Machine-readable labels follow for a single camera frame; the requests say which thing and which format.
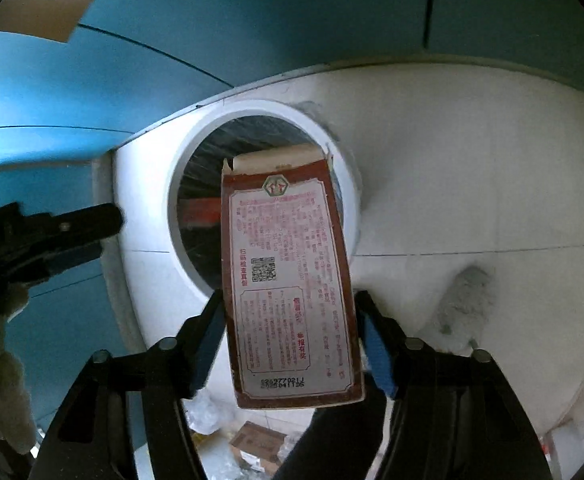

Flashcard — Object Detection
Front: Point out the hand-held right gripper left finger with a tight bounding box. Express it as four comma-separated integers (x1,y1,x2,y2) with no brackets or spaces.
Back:
27,289,227,480

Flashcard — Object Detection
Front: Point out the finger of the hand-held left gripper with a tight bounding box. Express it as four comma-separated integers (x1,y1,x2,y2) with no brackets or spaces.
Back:
2,203,125,262
17,240,109,291

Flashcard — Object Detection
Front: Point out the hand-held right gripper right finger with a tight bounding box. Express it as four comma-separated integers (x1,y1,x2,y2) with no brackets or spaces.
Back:
355,289,553,480

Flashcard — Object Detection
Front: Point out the red printed carton box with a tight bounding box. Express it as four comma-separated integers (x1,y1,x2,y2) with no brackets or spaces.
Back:
220,143,368,411

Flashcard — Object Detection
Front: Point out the person's left forearm cream sleeve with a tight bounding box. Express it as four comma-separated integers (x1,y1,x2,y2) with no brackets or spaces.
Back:
0,280,39,456

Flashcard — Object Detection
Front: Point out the clear plastic bag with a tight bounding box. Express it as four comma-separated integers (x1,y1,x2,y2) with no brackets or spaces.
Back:
184,389,235,436

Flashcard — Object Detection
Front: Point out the small printed cardboard box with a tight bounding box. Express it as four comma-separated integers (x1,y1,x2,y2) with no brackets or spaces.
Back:
228,420,289,476

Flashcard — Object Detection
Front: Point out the black bin liner bag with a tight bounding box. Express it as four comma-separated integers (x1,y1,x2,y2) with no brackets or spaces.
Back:
176,115,343,292

